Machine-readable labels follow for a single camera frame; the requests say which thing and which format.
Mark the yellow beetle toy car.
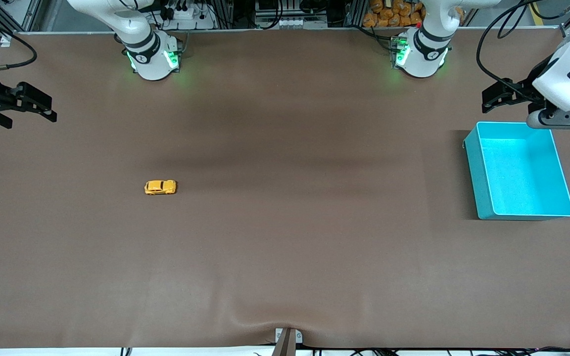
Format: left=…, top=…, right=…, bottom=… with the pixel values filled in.
left=144, top=179, right=178, bottom=195

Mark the turquoise plastic bin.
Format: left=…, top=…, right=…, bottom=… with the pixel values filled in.
left=463, top=121, right=570, bottom=221

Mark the orange snack bags pile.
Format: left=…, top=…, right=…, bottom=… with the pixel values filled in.
left=363, top=0, right=427, bottom=28

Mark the white power strip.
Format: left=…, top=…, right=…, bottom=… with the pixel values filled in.
left=159, top=5, right=216, bottom=30

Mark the white terminal block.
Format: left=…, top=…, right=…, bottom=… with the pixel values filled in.
left=279, top=17, right=328, bottom=29

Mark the brown table mat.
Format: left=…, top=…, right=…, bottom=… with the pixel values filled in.
left=0, top=27, right=570, bottom=349

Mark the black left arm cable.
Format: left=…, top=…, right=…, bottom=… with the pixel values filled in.
left=476, top=0, right=570, bottom=99

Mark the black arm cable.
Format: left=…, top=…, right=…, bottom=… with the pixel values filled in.
left=0, top=5, right=37, bottom=75
left=476, top=0, right=570, bottom=99

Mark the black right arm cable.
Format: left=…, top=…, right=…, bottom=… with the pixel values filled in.
left=0, top=5, right=37, bottom=75

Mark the metal table clamp bracket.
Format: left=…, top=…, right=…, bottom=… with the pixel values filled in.
left=275, top=327, right=303, bottom=356

